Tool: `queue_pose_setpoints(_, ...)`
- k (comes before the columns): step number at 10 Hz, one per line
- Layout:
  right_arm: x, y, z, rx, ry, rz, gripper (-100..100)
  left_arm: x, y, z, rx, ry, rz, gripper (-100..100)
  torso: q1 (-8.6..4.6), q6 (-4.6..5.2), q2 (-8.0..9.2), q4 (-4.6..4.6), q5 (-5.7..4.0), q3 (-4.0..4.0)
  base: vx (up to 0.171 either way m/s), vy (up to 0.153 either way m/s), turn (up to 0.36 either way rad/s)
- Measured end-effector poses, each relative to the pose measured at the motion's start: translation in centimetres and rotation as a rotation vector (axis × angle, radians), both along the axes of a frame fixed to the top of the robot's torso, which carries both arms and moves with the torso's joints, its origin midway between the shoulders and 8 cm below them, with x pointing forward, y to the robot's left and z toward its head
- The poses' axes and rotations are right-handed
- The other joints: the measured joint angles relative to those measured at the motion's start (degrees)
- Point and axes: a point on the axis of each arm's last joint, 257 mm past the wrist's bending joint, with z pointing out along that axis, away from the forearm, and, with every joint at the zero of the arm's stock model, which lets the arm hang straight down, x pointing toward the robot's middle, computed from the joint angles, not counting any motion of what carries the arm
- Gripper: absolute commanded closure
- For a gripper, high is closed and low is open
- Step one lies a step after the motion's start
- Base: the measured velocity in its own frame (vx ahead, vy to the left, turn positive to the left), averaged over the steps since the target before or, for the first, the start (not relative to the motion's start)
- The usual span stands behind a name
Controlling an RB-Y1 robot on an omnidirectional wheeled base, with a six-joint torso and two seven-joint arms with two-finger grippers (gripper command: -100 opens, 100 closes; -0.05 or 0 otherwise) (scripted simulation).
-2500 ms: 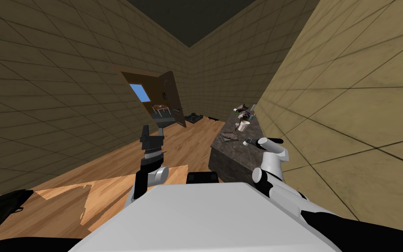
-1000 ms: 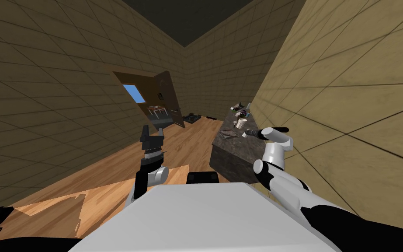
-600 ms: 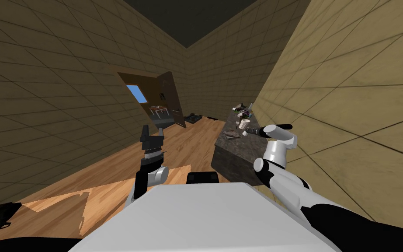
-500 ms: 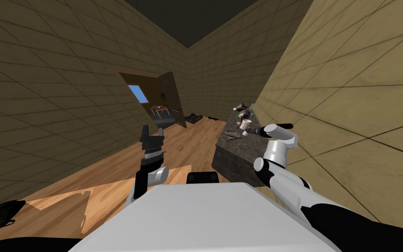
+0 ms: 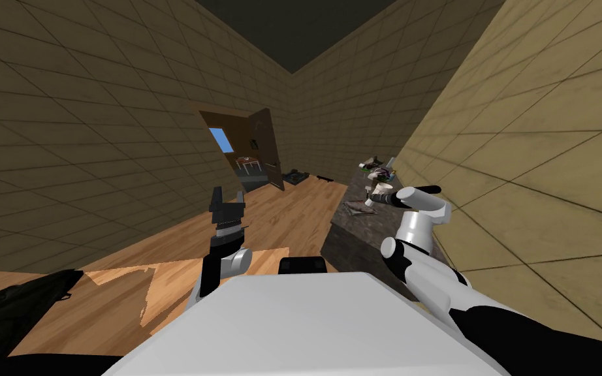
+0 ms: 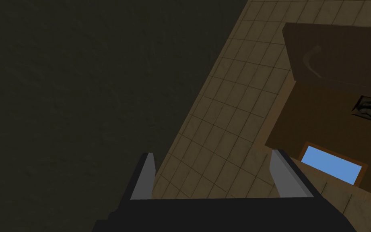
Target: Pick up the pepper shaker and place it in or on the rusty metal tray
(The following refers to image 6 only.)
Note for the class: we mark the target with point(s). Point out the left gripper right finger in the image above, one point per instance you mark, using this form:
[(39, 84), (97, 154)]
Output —
[(288, 180)]

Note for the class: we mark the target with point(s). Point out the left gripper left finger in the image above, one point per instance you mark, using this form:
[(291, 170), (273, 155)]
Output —
[(143, 183)]

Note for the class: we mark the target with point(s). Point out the dark brown door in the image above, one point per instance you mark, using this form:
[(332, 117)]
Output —
[(340, 54)]

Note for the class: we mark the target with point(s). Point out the blue window with brown frame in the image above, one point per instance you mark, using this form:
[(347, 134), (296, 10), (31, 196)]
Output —
[(332, 166)]

